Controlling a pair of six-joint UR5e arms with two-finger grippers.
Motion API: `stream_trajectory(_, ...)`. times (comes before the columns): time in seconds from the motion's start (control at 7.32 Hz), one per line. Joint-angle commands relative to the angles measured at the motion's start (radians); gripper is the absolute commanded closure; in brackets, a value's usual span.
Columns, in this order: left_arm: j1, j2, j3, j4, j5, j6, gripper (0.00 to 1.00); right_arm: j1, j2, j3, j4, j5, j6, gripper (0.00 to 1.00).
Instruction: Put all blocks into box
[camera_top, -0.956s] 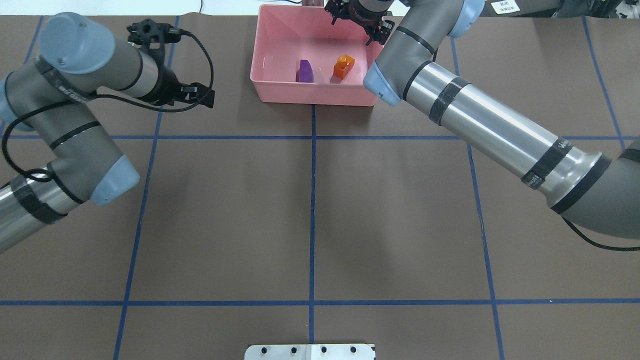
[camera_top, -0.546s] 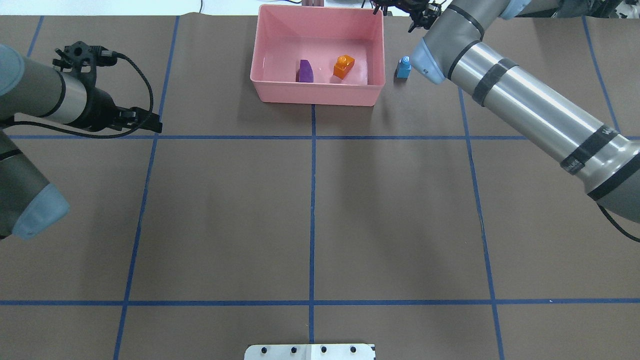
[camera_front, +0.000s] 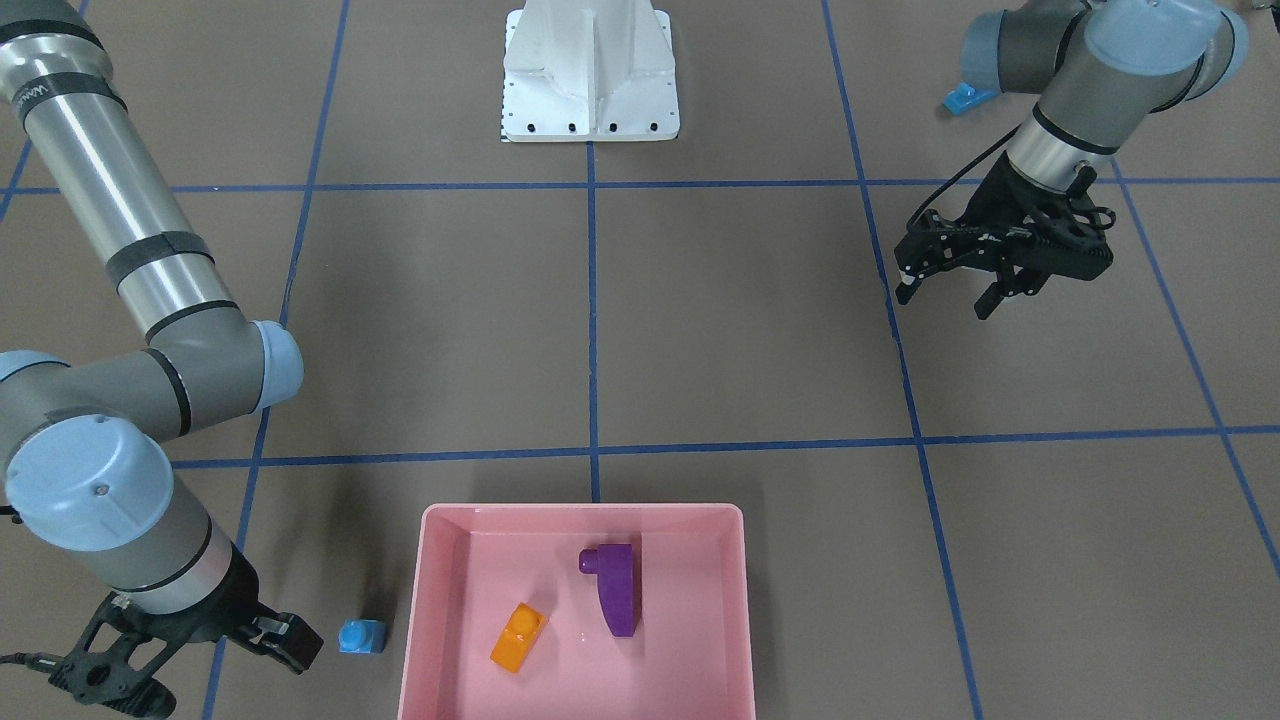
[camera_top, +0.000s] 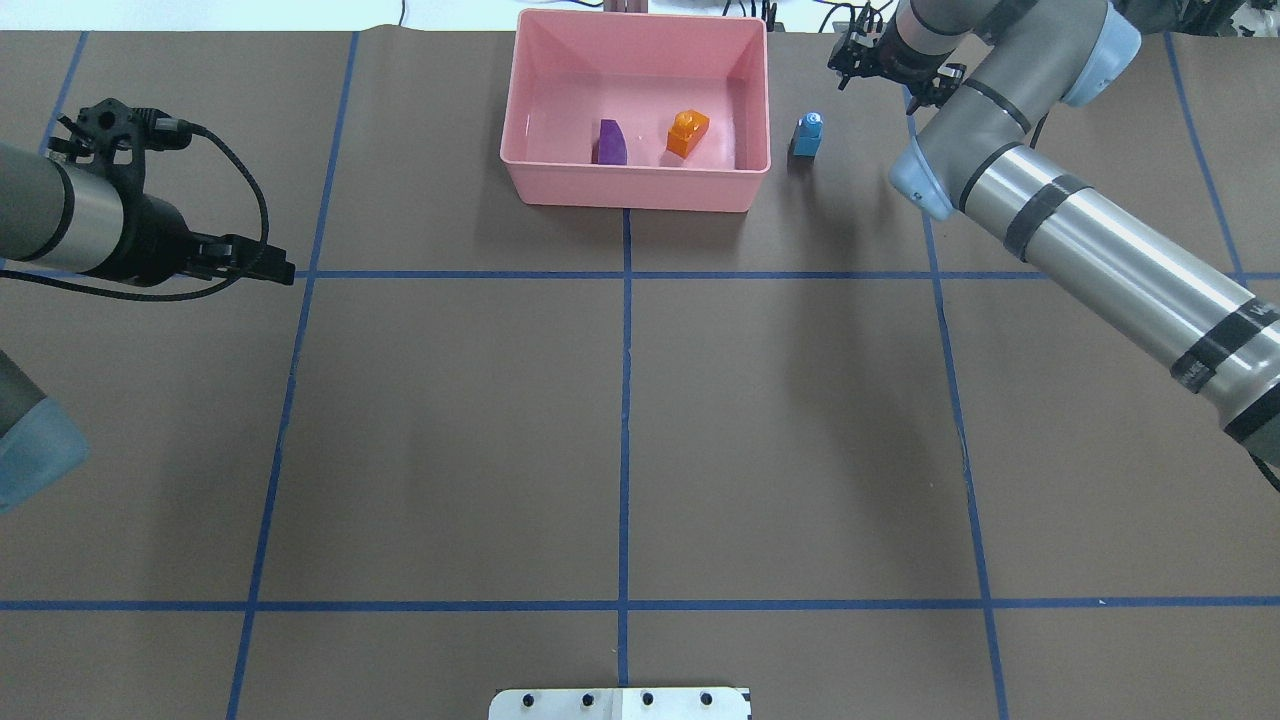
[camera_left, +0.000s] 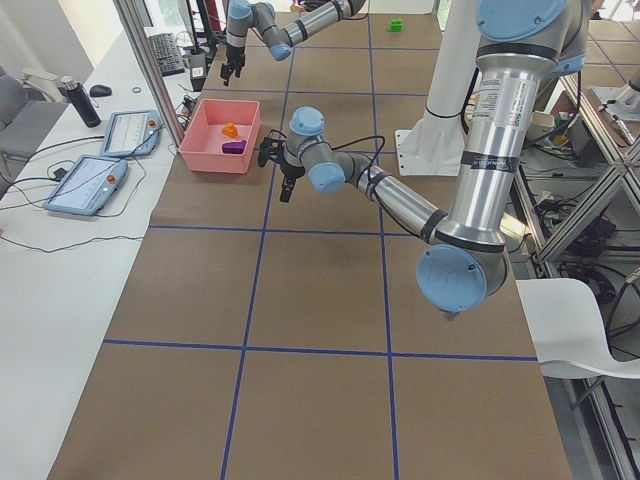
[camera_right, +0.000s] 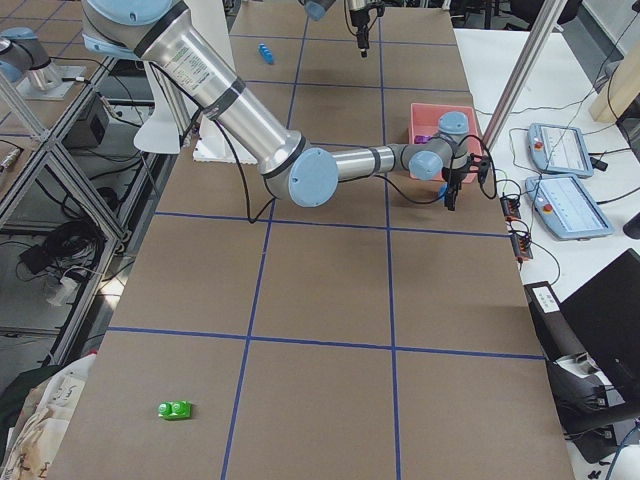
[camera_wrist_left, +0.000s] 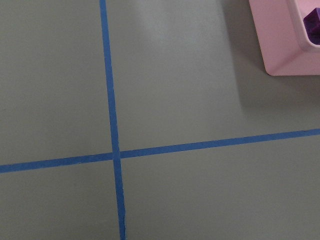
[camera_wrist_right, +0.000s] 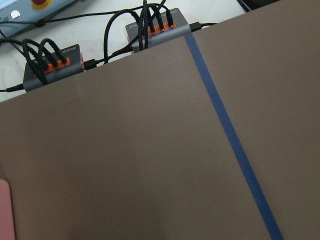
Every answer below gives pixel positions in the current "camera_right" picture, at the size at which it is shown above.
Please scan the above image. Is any black laptop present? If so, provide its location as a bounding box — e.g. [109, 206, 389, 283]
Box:
[561, 248, 639, 400]

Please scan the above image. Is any pink plastic box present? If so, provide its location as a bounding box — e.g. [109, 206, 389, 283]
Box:
[408, 103, 483, 183]

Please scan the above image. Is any near teach pendant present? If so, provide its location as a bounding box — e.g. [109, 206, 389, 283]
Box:
[525, 174, 614, 240]

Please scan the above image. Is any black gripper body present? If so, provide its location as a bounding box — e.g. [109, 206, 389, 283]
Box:
[446, 154, 466, 196]
[348, 0, 384, 49]

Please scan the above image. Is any green block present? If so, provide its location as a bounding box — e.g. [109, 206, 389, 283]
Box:
[157, 400, 193, 420]

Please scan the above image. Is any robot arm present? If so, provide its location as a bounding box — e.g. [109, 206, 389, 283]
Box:
[82, 1, 474, 210]
[299, 0, 386, 58]

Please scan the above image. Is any teach pendant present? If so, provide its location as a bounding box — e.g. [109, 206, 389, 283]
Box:
[525, 174, 614, 240]
[527, 123, 593, 178]

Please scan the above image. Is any far teach pendant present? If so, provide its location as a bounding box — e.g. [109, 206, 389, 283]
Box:
[527, 123, 593, 178]

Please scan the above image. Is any long blue block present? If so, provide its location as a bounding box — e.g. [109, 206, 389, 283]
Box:
[258, 43, 275, 65]

